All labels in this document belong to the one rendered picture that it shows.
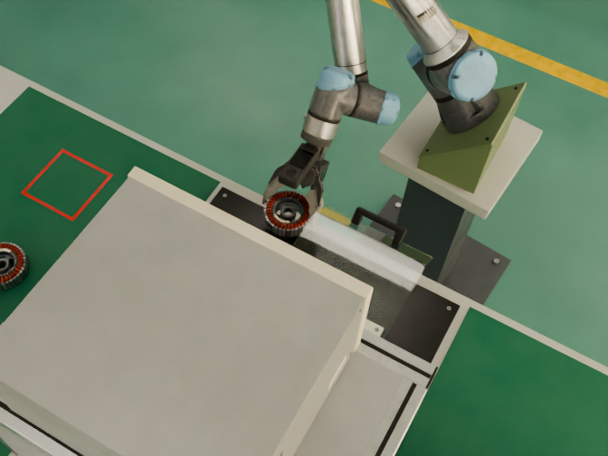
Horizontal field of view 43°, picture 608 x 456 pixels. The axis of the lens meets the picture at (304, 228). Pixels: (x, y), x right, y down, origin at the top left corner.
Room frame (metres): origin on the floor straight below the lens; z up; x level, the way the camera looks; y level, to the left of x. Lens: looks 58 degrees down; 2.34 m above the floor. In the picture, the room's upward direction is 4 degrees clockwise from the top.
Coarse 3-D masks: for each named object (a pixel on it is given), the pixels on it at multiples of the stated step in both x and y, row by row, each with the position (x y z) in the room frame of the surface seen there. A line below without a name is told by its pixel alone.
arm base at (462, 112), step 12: (492, 96) 1.29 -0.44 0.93; (444, 108) 1.27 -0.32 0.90; (456, 108) 1.26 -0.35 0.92; (468, 108) 1.26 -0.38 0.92; (480, 108) 1.26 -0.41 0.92; (492, 108) 1.27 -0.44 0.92; (444, 120) 1.26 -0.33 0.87; (456, 120) 1.24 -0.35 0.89; (468, 120) 1.24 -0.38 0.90; (480, 120) 1.24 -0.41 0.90; (456, 132) 1.24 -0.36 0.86
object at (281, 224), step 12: (288, 192) 1.02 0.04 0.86; (276, 204) 0.99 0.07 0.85; (288, 204) 1.00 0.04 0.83; (300, 204) 0.99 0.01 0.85; (264, 216) 0.96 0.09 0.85; (276, 216) 0.95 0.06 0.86; (288, 216) 0.96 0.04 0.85; (300, 216) 0.96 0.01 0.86; (276, 228) 0.92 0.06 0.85; (288, 228) 0.92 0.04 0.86; (300, 228) 0.93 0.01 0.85
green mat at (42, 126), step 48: (48, 96) 1.35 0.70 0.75; (0, 144) 1.18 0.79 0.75; (48, 144) 1.19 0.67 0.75; (96, 144) 1.20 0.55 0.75; (144, 144) 1.21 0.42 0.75; (0, 192) 1.04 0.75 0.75; (48, 192) 1.05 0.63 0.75; (192, 192) 1.08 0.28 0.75; (0, 240) 0.90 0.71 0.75; (48, 240) 0.91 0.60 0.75
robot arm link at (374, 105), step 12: (360, 84) 1.17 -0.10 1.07; (360, 96) 1.14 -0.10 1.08; (372, 96) 1.15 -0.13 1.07; (384, 96) 1.15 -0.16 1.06; (396, 96) 1.17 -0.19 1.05; (360, 108) 1.12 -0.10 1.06; (372, 108) 1.12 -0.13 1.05; (384, 108) 1.13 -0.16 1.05; (396, 108) 1.14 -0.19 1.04; (372, 120) 1.12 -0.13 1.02; (384, 120) 1.12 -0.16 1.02
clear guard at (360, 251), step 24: (312, 216) 0.83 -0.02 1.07; (336, 216) 0.84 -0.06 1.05; (312, 240) 0.77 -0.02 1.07; (336, 240) 0.78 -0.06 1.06; (360, 240) 0.78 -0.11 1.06; (384, 240) 0.80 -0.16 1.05; (336, 264) 0.72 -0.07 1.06; (360, 264) 0.73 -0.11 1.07; (384, 264) 0.73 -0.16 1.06; (408, 264) 0.73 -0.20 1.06; (384, 288) 0.68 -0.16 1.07; (408, 288) 0.68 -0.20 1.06; (384, 312) 0.63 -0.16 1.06; (384, 336) 0.58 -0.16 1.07
